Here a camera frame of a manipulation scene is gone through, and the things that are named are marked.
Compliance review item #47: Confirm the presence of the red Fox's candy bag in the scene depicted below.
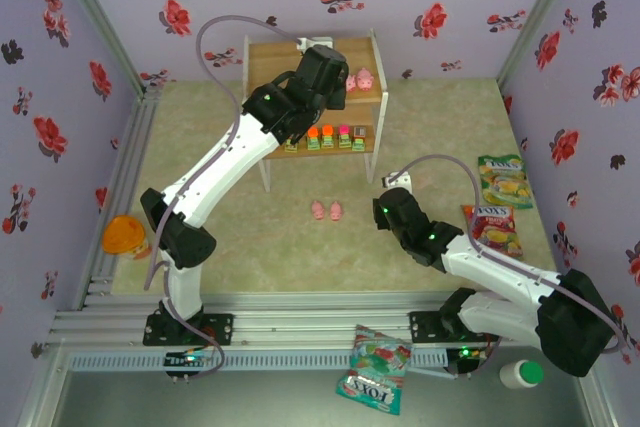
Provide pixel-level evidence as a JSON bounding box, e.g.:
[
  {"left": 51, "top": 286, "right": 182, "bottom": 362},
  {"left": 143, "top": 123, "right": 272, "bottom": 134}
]
[{"left": 459, "top": 204, "right": 525, "bottom": 261}]

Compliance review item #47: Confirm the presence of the aluminium corner post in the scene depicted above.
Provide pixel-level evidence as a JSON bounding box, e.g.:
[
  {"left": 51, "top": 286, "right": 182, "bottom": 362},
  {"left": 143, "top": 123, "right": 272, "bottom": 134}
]
[
  {"left": 497, "top": 0, "right": 584, "bottom": 91},
  {"left": 47, "top": 0, "right": 149, "bottom": 93}
]

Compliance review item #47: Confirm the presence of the left arm grey cable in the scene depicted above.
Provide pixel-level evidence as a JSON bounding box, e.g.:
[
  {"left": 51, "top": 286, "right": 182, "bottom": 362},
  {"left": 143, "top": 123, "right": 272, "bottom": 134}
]
[{"left": 143, "top": 15, "right": 306, "bottom": 381}]

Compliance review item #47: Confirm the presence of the teal Fox's candy bag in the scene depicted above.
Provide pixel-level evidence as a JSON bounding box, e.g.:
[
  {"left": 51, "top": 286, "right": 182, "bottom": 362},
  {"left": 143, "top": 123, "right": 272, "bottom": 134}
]
[{"left": 334, "top": 324, "right": 414, "bottom": 417}]

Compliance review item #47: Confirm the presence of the jar with orange lid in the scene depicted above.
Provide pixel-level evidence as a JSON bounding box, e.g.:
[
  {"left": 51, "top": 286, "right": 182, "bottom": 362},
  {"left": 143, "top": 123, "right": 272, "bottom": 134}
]
[{"left": 102, "top": 214, "right": 151, "bottom": 262}]

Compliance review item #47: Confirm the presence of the wooden shelf white frame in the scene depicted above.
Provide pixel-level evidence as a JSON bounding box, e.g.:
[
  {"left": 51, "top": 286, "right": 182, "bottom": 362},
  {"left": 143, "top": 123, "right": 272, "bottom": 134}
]
[{"left": 243, "top": 28, "right": 391, "bottom": 196}]

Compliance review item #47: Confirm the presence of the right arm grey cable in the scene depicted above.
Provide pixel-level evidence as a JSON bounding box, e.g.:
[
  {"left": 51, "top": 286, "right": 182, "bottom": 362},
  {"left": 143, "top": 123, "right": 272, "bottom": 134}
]
[{"left": 387, "top": 155, "right": 624, "bottom": 379}]

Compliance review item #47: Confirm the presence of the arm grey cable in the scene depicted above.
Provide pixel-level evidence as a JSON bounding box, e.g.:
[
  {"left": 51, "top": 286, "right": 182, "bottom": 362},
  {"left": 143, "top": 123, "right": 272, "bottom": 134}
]
[
  {"left": 143, "top": 15, "right": 306, "bottom": 381},
  {"left": 387, "top": 155, "right": 624, "bottom": 379}
]

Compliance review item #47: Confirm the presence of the aluminium mounting rail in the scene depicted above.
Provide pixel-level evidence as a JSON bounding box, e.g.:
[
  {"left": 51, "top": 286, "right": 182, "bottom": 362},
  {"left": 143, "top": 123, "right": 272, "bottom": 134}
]
[{"left": 47, "top": 291, "right": 596, "bottom": 348}]

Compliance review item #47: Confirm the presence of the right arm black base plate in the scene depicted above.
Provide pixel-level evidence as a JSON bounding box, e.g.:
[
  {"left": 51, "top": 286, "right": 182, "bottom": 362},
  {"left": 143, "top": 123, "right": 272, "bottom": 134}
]
[{"left": 408, "top": 310, "right": 501, "bottom": 346}]

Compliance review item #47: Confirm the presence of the white bottle green cap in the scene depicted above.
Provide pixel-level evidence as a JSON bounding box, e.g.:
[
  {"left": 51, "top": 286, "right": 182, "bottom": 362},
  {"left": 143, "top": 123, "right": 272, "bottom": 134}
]
[{"left": 498, "top": 359, "right": 545, "bottom": 391}]

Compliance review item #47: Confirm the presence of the white slotted cable duct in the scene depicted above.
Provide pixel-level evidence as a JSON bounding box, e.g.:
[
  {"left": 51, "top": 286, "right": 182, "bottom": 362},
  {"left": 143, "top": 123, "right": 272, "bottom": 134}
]
[{"left": 67, "top": 352, "right": 451, "bottom": 372}]

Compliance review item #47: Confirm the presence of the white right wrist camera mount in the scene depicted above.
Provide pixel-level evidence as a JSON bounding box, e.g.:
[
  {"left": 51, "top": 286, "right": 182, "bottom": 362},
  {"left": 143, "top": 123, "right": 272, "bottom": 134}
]
[{"left": 381, "top": 171, "right": 414, "bottom": 193}]

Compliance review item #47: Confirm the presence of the green Fox's candy bag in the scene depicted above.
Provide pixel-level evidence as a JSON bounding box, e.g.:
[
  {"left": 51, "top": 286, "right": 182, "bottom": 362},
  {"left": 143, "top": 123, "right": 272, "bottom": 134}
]
[{"left": 477, "top": 154, "right": 532, "bottom": 209}]

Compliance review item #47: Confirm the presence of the aluminium side rail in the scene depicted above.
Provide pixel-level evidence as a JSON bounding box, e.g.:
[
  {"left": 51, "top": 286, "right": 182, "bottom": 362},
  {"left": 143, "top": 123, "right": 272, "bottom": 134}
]
[{"left": 74, "top": 84, "right": 164, "bottom": 311}]

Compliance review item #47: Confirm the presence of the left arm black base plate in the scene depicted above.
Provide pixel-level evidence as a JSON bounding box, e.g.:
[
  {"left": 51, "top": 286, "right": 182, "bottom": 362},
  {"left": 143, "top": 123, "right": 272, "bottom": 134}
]
[{"left": 143, "top": 313, "right": 235, "bottom": 347}]

